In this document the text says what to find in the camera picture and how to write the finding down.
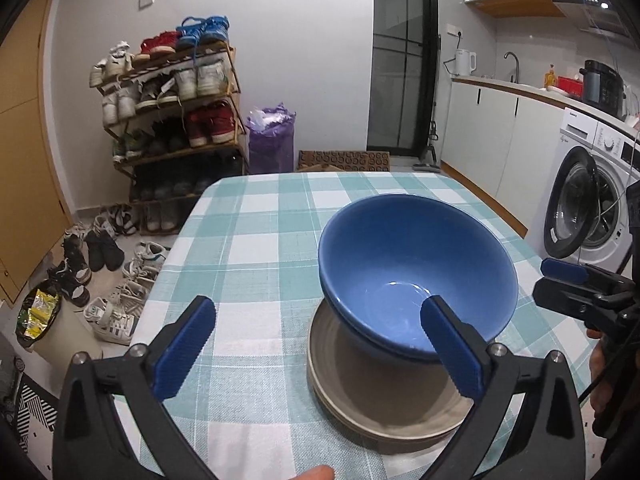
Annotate wooden shoe rack with shoes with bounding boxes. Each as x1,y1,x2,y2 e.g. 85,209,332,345
89,15,248,233

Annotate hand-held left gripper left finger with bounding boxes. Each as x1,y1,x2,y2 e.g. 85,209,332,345
52,295,218,480

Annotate light blue bowl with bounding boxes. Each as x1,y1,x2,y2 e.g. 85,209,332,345
317,195,519,361

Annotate range hood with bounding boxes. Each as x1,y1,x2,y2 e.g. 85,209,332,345
552,0,640,51

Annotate black pressure cooker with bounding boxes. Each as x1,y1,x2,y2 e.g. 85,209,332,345
580,60,627,121

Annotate black framed glass door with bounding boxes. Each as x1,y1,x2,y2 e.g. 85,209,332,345
367,0,441,157

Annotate person's right hand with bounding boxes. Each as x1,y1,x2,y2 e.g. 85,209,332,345
586,328,616,415

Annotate red box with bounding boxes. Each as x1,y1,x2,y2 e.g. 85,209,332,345
556,76,586,98

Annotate bundle of plastic bags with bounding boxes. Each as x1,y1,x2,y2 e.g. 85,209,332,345
622,87,640,128

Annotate white electric kettle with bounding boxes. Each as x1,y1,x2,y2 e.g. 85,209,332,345
442,49,477,78

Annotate black white patterned rug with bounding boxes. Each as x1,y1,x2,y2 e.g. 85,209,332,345
15,375,60,453

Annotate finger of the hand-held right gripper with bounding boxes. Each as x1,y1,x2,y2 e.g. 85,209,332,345
532,278,622,329
541,257,637,297

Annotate person's left hand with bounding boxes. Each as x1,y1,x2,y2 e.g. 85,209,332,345
294,465,335,480

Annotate white kitchen base cabinet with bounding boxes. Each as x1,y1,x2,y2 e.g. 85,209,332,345
440,76,568,233

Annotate yellow wooden wardrobe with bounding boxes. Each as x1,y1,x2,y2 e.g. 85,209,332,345
0,0,73,306

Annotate purple plastic bag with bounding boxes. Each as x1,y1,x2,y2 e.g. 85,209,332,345
246,106,297,177

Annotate white washing machine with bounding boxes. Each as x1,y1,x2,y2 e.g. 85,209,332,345
542,106,640,266

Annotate teal checkered tablecloth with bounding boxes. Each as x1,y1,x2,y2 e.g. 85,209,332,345
111,171,608,480

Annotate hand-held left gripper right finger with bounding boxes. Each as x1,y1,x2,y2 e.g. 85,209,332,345
419,295,587,480

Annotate beige trash bin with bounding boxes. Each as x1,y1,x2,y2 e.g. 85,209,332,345
16,282,63,351

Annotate floor mop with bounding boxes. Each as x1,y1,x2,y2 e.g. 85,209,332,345
412,35,443,171

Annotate scattered pile of sneakers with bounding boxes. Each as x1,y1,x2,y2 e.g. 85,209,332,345
47,205,168,346

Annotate brown patterned doormat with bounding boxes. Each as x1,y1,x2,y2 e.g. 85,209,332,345
297,150,391,173

